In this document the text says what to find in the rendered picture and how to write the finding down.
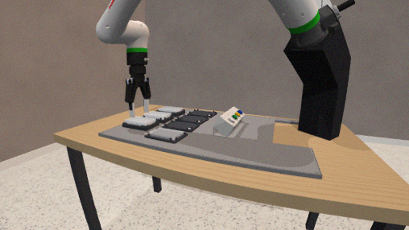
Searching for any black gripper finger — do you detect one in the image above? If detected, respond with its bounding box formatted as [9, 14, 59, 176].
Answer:
[139, 77, 151, 113]
[125, 78, 140, 118]

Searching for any grey button panel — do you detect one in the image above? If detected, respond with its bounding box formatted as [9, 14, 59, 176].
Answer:
[213, 107, 245, 138]

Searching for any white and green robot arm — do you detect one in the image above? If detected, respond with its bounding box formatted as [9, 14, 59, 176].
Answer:
[96, 0, 355, 67]

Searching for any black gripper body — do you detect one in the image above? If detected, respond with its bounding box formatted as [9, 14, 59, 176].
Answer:
[129, 66, 146, 86]

